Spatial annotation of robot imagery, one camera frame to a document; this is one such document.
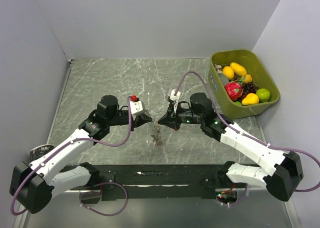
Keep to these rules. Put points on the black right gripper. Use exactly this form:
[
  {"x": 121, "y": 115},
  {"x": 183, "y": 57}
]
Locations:
[{"x": 168, "y": 119}]

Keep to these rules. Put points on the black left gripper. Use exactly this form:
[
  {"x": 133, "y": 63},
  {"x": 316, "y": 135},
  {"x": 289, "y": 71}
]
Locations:
[{"x": 140, "y": 120}]

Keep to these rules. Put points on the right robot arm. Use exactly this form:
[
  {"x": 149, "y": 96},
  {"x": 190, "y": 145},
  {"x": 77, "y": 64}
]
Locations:
[{"x": 278, "y": 172}]

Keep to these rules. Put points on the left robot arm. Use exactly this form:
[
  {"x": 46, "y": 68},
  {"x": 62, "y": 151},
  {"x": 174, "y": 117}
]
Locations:
[{"x": 33, "y": 185}]

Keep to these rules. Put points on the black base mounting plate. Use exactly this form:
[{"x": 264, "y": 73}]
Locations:
[{"x": 159, "y": 181}]

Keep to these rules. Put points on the grey bottle in bin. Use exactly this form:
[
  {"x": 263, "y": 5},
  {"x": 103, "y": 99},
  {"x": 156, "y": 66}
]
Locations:
[{"x": 222, "y": 77}]

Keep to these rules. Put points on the red dragon fruit toy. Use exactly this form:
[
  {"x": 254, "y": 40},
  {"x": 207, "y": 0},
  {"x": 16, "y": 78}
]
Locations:
[{"x": 234, "y": 90}]

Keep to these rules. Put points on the yellow lemon toy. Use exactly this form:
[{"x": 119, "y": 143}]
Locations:
[{"x": 228, "y": 72}]

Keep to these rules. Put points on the yellow mango toy lower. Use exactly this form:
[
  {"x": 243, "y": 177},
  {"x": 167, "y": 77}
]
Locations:
[{"x": 250, "y": 99}]

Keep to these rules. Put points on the yellow mango toy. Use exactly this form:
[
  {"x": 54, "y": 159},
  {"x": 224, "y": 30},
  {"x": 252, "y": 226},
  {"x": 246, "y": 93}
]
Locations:
[
  {"x": 238, "y": 69},
  {"x": 250, "y": 99}
]

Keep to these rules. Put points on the dark purple grapes toy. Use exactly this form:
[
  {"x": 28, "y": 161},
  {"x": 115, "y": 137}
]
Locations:
[{"x": 249, "y": 88}]

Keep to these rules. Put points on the yellow mango toy upper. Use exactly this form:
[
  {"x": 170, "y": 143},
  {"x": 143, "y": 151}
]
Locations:
[{"x": 238, "y": 69}]

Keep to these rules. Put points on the green lime toy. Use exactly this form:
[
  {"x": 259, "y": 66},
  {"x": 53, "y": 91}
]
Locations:
[{"x": 263, "y": 94}]

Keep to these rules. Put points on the olive green plastic bin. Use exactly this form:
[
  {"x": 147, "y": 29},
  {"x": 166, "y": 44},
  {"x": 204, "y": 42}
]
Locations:
[{"x": 257, "y": 74}]

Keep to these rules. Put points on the black tape roll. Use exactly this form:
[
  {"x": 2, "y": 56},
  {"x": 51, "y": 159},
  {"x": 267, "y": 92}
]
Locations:
[{"x": 40, "y": 151}]

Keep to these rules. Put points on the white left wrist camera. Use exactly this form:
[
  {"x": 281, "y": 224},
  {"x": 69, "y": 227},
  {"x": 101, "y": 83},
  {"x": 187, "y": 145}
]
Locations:
[{"x": 136, "y": 108}]

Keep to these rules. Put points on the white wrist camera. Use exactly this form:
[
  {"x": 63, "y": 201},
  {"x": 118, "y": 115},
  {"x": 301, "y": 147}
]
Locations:
[
  {"x": 136, "y": 108},
  {"x": 173, "y": 97}
]

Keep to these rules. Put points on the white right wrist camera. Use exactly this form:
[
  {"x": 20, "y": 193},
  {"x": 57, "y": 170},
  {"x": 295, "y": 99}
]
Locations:
[{"x": 173, "y": 97}]

